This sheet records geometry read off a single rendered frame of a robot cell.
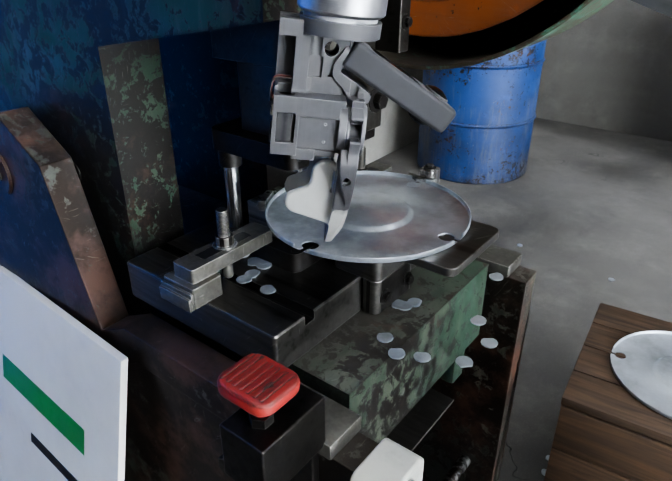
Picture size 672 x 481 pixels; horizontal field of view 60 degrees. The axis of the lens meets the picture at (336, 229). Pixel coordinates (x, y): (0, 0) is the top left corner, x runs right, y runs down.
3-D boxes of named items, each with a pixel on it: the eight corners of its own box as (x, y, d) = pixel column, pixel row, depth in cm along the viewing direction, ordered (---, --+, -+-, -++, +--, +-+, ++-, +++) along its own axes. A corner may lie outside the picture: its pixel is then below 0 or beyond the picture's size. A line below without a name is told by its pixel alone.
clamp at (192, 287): (279, 260, 87) (276, 197, 82) (190, 313, 75) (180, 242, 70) (250, 248, 90) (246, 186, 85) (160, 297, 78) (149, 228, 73)
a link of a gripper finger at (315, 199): (280, 236, 59) (288, 148, 54) (339, 240, 59) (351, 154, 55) (280, 251, 56) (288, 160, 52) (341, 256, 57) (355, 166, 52)
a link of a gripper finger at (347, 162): (327, 194, 57) (338, 107, 53) (345, 196, 57) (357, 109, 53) (330, 216, 53) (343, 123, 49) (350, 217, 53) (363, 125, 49)
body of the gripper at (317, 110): (270, 134, 58) (280, 4, 52) (357, 142, 59) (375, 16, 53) (268, 162, 51) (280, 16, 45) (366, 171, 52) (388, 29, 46)
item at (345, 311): (448, 241, 105) (451, 211, 102) (277, 377, 73) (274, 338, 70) (318, 199, 121) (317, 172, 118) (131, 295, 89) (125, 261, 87)
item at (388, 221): (504, 205, 86) (505, 200, 86) (398, 290, 66) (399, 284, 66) (347, 162, 102) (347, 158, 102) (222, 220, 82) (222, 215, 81)
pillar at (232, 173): (246, 224, 91) (239, 137, 84) (235, 229, 89) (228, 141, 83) (236, 220, 92) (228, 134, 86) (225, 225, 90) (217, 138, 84)
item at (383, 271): (490, 308, 85) (502, 225, 79) (444, 357, 76) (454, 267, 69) (352, 256, 99) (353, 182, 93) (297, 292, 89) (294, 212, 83)
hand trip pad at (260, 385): (308, 433, 60) (306, 374, 56) (267, 471, 55) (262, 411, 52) (258, 403, 63) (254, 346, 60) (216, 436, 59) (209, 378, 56)
